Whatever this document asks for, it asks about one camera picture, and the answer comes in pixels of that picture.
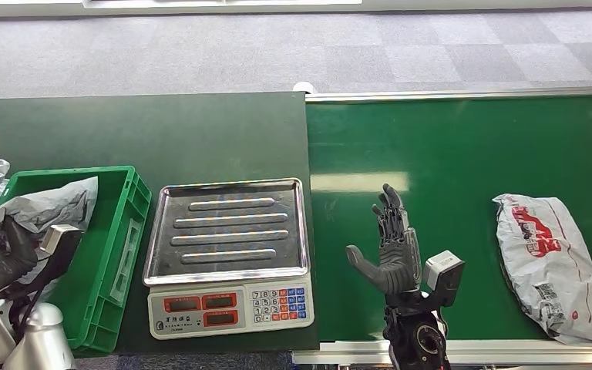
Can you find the white scale with steel tray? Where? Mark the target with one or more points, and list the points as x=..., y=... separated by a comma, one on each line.
x=229, y=230

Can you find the white wall ledge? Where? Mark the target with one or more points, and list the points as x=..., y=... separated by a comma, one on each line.
x=224, y=7

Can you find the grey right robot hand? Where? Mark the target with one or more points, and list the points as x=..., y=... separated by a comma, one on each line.
x=398, y=265

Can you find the green plastic crate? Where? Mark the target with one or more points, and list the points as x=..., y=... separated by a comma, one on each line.
x=107, y=245

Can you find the grey courier bag package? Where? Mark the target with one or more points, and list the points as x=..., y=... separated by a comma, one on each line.
x=51, y=204
x=551, y=265

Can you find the silver conveyor side rail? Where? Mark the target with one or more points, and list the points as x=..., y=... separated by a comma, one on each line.
x=347, y=352
x=454, y=94

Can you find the white conveyor roller end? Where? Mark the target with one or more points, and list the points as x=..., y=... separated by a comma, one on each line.
x=303, y=88

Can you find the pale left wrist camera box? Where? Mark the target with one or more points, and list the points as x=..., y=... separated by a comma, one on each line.
x=61, y=240

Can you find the green conveyor belt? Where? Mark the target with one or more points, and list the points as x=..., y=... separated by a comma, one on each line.
x=454, y=143

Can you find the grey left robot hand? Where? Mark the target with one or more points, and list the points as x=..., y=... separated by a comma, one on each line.
x=0, y=265

